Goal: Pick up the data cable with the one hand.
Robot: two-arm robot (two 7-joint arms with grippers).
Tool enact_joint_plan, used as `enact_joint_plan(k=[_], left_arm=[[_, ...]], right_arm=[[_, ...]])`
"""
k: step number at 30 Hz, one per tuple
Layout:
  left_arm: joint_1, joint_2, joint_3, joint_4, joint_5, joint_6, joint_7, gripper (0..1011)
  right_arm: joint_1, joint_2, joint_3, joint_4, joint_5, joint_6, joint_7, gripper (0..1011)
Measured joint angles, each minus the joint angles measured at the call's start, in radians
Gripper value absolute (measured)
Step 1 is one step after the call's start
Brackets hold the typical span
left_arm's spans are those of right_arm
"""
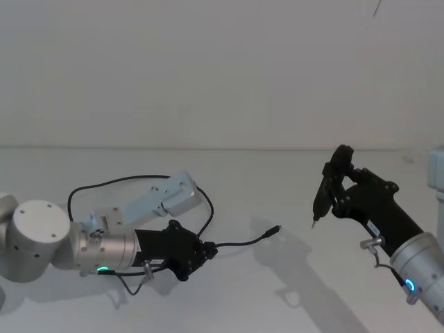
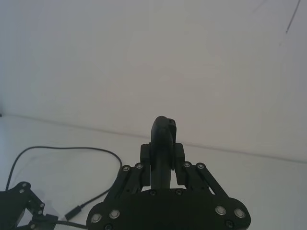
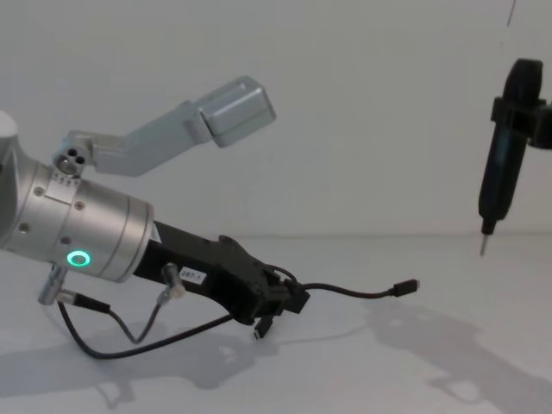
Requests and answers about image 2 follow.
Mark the thin dark gripper cable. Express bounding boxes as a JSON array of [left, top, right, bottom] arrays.
[[5, 146, 122, 220]]

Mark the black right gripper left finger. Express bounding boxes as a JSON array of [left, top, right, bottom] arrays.
[[86, 143, 152, 227]]

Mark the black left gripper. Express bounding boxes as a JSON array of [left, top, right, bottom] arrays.
[[0, 182, 59, 230]]

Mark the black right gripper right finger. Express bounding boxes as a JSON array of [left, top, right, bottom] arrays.
[[173, 143, 252, 229]]

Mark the black power cord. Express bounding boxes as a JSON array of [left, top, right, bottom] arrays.
[[49, 219, 89, 228]]

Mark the black power plug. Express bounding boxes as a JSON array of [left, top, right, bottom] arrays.
[[150, 115, 178, 190]]

